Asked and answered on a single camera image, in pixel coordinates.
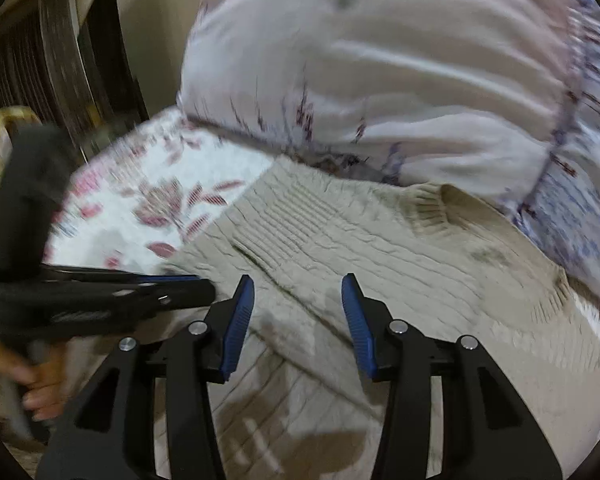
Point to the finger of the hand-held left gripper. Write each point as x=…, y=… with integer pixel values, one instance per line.
x=130, y=277
x=170, y=296

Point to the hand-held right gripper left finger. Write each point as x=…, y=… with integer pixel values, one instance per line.
x=236, y=325

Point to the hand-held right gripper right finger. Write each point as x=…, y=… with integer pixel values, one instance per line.
x=359, y=330

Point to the beige knit sweater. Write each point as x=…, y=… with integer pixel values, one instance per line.
x=380, y=270

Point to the person's left hand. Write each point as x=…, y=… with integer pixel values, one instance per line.
x=35, y=385

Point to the pink floral bed sheet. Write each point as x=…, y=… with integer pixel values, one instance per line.
x=145, y=195

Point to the dark wooden headboard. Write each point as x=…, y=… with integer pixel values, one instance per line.
x=55, y=60

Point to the white floral pillow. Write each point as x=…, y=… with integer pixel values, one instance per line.
x=380, y=70

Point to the blue floral cloth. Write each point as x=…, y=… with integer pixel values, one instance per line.
x=587, y=170

